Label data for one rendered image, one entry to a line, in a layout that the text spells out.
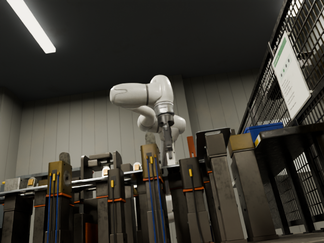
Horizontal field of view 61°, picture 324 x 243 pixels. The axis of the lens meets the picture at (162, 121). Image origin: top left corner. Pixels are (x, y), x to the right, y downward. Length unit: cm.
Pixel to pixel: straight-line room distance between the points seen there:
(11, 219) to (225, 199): 89
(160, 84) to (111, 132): 306
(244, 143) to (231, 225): 38
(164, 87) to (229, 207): 70
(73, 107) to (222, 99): 238
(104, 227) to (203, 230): 41
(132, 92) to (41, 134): 355
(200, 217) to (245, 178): 22
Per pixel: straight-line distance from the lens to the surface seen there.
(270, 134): 98
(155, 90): 125
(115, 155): 140
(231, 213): 74
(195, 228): 91
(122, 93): 123
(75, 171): 160
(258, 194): 100
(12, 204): 132
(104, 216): 114
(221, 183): 75
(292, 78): 124
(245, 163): 102
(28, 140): 476
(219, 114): 427
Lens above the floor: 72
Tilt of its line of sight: 24 degrees up
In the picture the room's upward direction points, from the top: 7 degrees counter-clockwise
